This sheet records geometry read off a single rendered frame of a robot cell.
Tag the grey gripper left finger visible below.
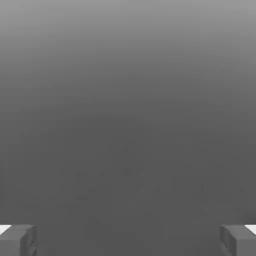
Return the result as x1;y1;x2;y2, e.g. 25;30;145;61
0;223;38;256

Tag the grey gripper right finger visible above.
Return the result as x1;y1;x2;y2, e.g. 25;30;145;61
219;223;256;256

